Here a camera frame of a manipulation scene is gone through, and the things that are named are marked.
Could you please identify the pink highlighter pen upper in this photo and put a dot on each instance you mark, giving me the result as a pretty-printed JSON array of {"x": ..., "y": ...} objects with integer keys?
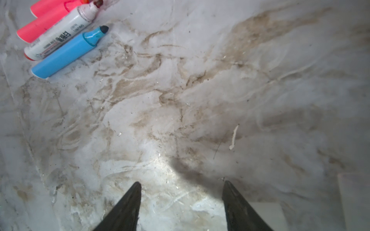
[{"x": 42, "y": 7}]

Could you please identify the white marker pen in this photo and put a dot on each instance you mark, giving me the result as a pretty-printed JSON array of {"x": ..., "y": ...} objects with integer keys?
[{"x": 62, "y": 31}]

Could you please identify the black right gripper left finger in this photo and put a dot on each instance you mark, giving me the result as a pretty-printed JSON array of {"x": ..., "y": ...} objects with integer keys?
[{"x": 124, "y": 215}]

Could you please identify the pink highlighter pen lower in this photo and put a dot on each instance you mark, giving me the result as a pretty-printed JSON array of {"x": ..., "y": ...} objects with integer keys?
[{"x": 34, "y": 29}]

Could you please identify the pink highlighter pen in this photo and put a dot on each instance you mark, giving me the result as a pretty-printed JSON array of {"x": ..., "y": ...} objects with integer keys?
[
  {"x": 34, "y": 29},
  {"x": 42, "y": 7}
]

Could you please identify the blue highlighter pen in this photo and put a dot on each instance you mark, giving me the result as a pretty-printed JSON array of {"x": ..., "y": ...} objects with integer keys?
[{"x": 68, "y": 53}]

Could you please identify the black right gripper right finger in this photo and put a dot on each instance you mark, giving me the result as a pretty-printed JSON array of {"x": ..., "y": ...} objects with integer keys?
[{"x": 240, "y": 215}]

